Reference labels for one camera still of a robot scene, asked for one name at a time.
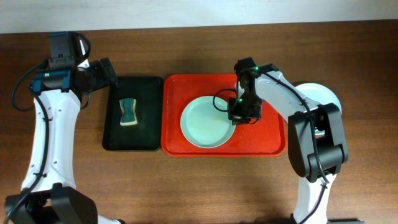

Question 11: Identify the light green plate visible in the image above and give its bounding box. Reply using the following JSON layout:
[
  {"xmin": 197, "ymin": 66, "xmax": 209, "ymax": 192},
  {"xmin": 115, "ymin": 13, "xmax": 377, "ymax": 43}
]
[{"xmin": 180, "ymin": 96, "xmax": 236, "ymax": 149}]

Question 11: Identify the green yellow sponge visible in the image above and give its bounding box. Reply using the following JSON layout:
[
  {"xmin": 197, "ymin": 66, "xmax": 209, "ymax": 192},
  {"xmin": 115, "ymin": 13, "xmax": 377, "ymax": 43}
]
[{"xmin": 119, "ymin": 98, "xmax": 137, "ymax": 126}]

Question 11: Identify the light blue plate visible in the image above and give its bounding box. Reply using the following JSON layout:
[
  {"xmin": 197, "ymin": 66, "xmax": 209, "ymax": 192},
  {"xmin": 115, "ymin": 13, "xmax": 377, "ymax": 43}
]
[{"xmin": 295, "ymin": 82, "xmax": 343, "ymax": 136}]

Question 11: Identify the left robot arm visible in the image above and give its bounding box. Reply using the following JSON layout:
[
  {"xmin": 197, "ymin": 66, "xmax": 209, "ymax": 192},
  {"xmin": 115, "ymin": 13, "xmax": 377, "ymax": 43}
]
[{"xmin": 4, "ymin": 32, "xmax": 122, "ymax": 223}]

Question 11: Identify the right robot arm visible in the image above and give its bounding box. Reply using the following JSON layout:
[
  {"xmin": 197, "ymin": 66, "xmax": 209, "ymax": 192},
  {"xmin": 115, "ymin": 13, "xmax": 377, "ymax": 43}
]
[{"xmin": 227, "ymin": 57, "xmax": 348, "ymax": 223}]

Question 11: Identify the red plastic tray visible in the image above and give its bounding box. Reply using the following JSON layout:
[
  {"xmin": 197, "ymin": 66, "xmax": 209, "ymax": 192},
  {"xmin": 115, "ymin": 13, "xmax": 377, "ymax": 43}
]
[{"xmin": 161, "ymin": 74, "xmax": 287, "ymax": 157}]

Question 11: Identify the black plastic tray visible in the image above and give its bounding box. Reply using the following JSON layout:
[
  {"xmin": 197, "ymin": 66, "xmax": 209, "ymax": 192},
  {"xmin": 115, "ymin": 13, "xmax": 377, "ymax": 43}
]
[{"xmin": 102, "ymin": 77, "xmax": 164, "ymax": 151}]

